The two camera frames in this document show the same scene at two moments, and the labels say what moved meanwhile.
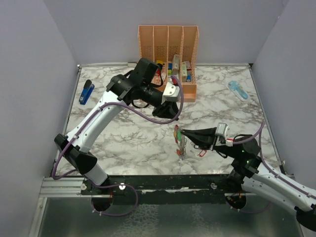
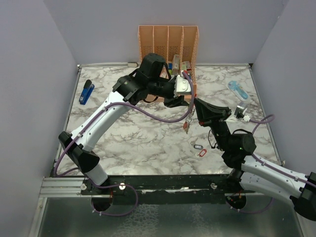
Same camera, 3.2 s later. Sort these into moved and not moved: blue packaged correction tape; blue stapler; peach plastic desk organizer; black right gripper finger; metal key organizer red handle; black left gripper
Moved: black right gripper finger; metal key organizer red handle; black left gripper
Not moved: blue stapler; peach plastic desk organizer; blue packaged correction tape
